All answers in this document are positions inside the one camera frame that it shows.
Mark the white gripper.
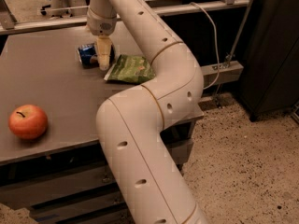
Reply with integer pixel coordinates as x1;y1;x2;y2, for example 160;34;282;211
87;8;117;71

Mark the blue pepsi can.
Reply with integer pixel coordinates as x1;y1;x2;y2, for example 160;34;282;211
77;42;116;68

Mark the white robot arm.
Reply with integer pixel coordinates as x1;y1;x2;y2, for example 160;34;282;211
87;0;207;224

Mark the green kettle chips bag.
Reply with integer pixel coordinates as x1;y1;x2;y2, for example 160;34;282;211
104;54;155;84

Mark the red apple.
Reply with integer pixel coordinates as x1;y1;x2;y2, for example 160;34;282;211
8;105;48;140

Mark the diagonal metal rod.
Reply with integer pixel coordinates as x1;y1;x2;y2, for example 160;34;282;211
222;0;260;67

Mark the grey drawer cabinet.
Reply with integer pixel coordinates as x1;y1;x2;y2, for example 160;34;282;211
0;119;196;224

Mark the grey metal rail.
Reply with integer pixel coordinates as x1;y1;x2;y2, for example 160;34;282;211
0;0;253;35

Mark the white cable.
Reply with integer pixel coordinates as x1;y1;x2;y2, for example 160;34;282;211
190;2;221;91

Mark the grey metal bracket box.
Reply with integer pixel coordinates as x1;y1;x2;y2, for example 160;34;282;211
201;61;244;87

